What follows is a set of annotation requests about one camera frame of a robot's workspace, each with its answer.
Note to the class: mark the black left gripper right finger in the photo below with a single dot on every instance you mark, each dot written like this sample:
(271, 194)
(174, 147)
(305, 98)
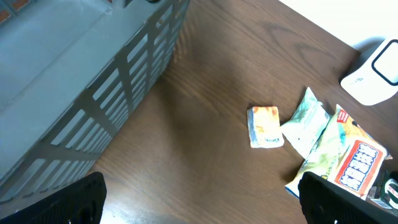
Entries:
(324, 202)

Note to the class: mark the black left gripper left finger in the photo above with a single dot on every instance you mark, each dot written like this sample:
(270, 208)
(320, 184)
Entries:
(81, 202)

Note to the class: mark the yellow snack bag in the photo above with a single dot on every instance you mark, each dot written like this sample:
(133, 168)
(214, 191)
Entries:
(345, 155)

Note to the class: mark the small green round-logo box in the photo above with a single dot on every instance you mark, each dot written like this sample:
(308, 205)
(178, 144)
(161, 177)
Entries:
(384, 190)

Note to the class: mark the teal snack pack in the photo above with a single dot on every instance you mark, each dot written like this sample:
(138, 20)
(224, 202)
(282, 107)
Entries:
(306, 124)

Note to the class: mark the small orange packet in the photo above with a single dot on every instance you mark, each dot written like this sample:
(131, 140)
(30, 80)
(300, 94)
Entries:
(264, 127)

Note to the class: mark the white barcode scanner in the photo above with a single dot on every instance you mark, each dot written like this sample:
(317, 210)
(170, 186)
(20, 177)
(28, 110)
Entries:
(373, 77)

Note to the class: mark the grey plastic mesh basket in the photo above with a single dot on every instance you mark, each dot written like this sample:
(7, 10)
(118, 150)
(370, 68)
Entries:
(72, 73)

